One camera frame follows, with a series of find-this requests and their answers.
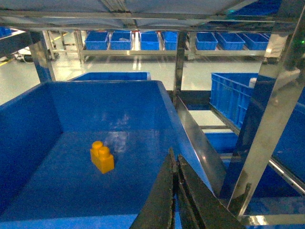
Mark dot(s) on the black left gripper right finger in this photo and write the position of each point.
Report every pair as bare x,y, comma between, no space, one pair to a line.
198,207

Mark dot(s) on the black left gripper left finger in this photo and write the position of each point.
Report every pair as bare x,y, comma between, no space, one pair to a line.
158,211

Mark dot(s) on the yellow toy building block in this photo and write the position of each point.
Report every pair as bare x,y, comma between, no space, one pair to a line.
101,157

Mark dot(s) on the blue bin left shelf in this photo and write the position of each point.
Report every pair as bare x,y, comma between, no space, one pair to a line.
47,178

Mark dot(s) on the large blue bin on rack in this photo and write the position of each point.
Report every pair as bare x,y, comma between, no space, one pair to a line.
290,150

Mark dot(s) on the stainless steel rack frame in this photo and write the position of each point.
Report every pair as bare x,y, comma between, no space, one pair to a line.
284,76

